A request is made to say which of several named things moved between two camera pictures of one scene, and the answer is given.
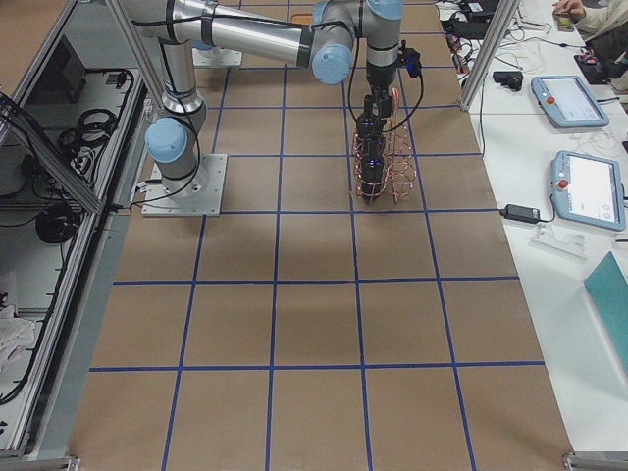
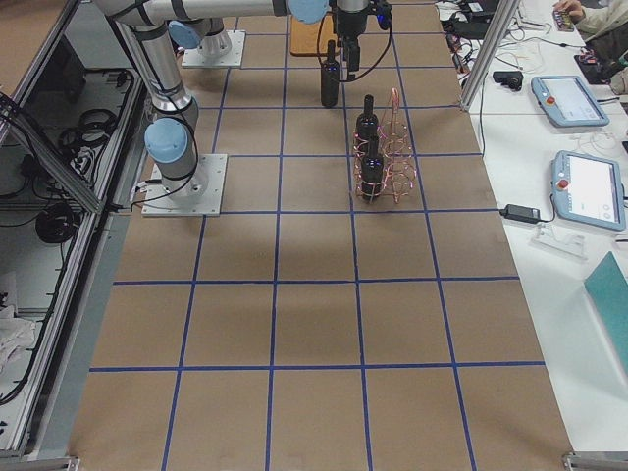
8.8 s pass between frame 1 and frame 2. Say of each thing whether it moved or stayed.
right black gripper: moved
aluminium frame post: stayed
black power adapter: stayed
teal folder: stayed
